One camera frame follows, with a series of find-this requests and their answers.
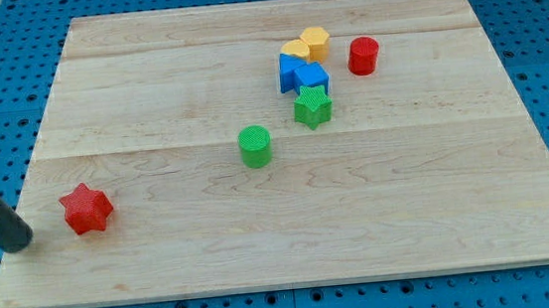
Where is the green star block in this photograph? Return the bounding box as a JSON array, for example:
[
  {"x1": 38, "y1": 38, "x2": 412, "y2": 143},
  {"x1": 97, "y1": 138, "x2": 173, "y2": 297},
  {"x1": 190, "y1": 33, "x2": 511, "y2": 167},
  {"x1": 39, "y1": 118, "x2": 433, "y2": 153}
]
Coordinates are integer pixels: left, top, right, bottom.
[{"x1": 293, "y1": 85, "x2": 333, "y2": 130}]

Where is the wooden board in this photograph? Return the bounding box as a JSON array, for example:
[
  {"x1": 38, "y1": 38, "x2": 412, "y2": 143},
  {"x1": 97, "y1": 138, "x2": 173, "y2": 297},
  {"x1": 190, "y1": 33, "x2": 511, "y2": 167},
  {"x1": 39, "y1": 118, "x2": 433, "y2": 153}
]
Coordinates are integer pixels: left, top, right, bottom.
[{"x1": 0, "y1": 0, "x2": 549, "y2": 308}]

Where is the green cylinder block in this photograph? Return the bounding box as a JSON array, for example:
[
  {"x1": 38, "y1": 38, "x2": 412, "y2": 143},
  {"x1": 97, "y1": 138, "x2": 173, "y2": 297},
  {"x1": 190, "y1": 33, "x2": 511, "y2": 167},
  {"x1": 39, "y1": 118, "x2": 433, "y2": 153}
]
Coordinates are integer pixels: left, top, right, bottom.
[{"x1": 237, "y1": 124, "x2": 273, "y2": 169}]

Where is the red star block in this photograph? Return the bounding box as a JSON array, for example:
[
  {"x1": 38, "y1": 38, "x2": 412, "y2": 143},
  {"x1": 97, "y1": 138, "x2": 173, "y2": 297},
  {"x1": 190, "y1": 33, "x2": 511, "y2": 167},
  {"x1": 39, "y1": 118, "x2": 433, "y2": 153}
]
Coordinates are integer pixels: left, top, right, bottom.
[{"x1": 59, "y1": 183, "x2": 114, "y2": 235}]

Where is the blue triangle block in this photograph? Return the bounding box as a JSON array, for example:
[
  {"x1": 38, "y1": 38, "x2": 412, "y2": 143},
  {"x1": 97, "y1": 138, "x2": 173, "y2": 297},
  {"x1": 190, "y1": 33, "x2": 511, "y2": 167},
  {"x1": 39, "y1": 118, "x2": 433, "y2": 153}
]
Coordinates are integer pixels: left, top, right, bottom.
[{"x1": 278, "y1": 54, "x2": 307, "y2": 93}]

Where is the blue cube block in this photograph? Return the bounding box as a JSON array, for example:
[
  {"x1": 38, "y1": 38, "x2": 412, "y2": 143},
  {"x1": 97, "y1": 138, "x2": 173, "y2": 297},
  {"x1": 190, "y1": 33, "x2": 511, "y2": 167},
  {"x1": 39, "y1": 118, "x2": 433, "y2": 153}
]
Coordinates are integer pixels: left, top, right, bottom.
[{"x1": 293, "y1": 62, "x2": 330, "y2": 95}]

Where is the yellow hexagon block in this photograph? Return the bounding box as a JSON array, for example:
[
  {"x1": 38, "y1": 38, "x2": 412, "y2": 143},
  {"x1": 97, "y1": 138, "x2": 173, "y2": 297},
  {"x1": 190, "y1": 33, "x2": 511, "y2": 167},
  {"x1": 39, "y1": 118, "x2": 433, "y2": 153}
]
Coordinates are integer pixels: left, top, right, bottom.
[{"x1": 300, "y1": 26, "x2": 331, "y2": 63}]

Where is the red cylinder block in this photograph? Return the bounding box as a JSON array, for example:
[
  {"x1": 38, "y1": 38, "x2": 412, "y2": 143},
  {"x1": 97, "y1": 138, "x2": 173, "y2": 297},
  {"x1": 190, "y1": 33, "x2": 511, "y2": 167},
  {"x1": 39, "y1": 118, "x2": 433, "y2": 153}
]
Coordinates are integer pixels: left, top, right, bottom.
[{"x1": 347, "y1": 36, "x2": 380, "y2": 76}]

